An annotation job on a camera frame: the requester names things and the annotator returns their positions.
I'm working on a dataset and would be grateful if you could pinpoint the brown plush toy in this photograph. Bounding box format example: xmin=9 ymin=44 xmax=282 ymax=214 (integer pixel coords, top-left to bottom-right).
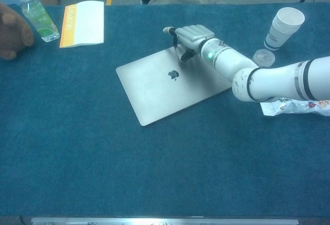
xmin=0 ymin=2 xmax=35 ymax=60

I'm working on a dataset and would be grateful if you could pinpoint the green label water bottle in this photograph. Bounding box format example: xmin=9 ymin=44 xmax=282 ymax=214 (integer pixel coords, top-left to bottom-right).
xmin=15 ymin=0 xmax=60 ymax=43

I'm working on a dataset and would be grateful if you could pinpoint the white printed snack bag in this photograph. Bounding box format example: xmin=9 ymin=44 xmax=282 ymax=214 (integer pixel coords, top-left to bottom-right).
xmin=259 ymin=98 xmax=330 ymax=117

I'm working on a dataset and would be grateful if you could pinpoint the silver apple laptop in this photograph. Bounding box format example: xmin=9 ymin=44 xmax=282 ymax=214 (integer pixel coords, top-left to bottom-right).
xmin=115 ymin=46 xmax=233 ymax=127

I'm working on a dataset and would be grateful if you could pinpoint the aluminium frame rail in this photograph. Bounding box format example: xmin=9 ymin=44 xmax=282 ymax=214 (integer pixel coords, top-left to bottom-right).
xmin=30 ymin=216 xmax=300 ymax=225

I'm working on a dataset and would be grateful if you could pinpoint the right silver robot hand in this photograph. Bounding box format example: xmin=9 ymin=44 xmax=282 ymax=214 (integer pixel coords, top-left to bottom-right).
xmin=162 ymin=24 xmax=216 ymax=62

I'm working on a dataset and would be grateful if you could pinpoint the blue table cloth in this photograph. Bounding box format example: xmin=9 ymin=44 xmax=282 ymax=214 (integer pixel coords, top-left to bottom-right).
xmin=0 ymin=2 xmax=330 ymax=218

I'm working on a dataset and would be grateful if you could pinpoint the small clear plastic jar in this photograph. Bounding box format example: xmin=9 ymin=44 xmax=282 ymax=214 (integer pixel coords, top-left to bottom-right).
xmin=252 ymin=49 xmax=276 ymax=69

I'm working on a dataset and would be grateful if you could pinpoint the white and orange book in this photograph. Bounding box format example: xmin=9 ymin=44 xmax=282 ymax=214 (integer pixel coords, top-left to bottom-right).
xmin=59 ymin=0 xmax=105 ymax=49

